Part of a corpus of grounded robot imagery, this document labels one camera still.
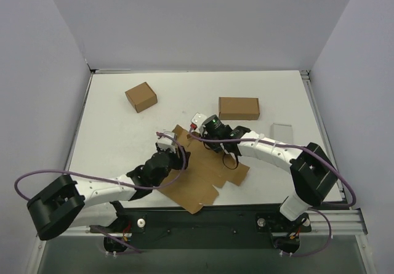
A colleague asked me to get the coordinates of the purple cable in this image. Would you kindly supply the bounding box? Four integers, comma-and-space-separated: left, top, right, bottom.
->
187, 126, 358, 258
14, 131, 190, 255

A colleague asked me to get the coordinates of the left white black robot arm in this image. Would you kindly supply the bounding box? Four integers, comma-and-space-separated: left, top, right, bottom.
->
27, 146, 191, 241

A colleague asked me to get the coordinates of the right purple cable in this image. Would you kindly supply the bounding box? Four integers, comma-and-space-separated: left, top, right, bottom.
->
187, 126, 358, 258

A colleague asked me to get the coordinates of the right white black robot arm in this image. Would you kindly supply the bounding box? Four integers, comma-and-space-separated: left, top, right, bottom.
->
198, 115, 337, 222

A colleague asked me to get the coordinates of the small square cardboard box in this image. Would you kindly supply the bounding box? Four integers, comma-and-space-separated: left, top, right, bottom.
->
125, 82, 158, 113

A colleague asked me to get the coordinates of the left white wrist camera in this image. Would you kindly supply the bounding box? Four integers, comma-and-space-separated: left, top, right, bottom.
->
156, 131, 177, 153

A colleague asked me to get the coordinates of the small white flat box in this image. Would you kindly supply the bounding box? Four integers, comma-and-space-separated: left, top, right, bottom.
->
270, 123, 294, 144

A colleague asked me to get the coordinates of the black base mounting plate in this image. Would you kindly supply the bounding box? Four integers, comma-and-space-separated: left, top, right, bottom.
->
103, 204, 312, 250

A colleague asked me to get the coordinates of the rectangular closed cardboard box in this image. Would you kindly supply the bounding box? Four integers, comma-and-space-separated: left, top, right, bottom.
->
219, 97, 260, 121

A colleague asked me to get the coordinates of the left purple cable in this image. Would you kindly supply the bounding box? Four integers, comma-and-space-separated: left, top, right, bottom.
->
14, 131, 190, 255

